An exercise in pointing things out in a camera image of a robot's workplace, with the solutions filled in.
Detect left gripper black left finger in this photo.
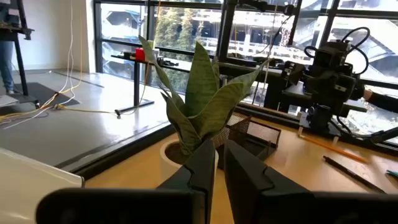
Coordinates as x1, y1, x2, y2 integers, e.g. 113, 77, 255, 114
35, 139, 216, 224

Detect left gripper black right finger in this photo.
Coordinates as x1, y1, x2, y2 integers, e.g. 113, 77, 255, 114
224, 139, 398, 224

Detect black pen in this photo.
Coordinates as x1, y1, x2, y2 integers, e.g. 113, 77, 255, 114
322, 155, 386, 194

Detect black mesh desk organizer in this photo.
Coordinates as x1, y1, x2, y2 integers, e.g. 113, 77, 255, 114
214, 113, 282, 170

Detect white plant pot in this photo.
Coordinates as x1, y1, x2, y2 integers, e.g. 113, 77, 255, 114
159, 139, 220, 184

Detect orange pencil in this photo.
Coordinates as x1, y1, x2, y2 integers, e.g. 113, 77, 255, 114
297, 133, 368, 163

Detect green snake plant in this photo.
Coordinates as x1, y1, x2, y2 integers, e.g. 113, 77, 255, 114
138, 35, 271, 156

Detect black metal floor stand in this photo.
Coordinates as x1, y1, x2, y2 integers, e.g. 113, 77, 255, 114
111, 51, 180, 118

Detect small red box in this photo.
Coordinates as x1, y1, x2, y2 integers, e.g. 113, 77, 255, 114
134, 47, 146, 62

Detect white panel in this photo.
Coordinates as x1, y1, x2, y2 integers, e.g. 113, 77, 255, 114
0, 147, 85, 224

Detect black floor mat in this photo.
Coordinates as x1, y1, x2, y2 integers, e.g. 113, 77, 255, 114
12, 82, 81, 108

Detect black tripod stand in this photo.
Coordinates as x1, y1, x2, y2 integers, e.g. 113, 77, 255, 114
0, 0, 40, 106

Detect person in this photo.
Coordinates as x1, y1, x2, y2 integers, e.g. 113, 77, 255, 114
0, 6, 19, 96

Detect yellow floor cable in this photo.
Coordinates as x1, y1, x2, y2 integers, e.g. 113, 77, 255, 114
0, 9, 150, 122

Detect black metal rig frame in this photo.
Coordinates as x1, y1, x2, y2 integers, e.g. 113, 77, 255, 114
216, 0, 398, 156

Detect white hanging cable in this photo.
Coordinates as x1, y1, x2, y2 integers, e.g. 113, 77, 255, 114
2, 0, 77, 130

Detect black window frame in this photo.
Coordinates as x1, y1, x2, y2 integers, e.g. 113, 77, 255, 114
93, 0, 398, 94

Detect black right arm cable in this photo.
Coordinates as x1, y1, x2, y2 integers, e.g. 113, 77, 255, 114
303, 26, 371, 75

